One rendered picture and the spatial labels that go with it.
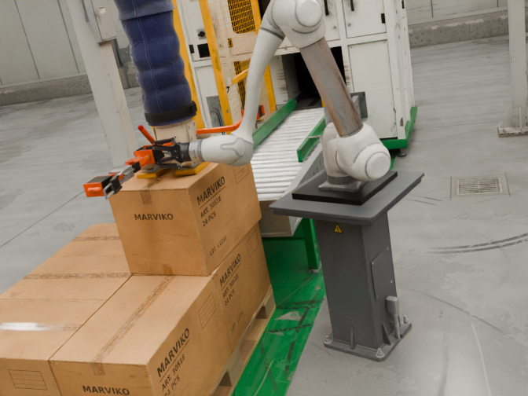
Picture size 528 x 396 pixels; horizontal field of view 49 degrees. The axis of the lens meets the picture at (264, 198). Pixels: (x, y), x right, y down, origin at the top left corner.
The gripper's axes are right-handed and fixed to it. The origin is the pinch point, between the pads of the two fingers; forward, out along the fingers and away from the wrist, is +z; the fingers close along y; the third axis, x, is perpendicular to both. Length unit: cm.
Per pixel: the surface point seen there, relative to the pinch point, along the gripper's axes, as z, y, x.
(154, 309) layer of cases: -5, 53, -31
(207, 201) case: -17.9, 24.3, 7.4
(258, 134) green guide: 26, 46, 189
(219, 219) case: -18.2, 35.4, 13.6
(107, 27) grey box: 93, -47, 135
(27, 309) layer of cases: 56, 53, -32
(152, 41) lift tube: -3.9, -42.3, 17.8
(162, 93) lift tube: -3.3, -21.3, 17.0
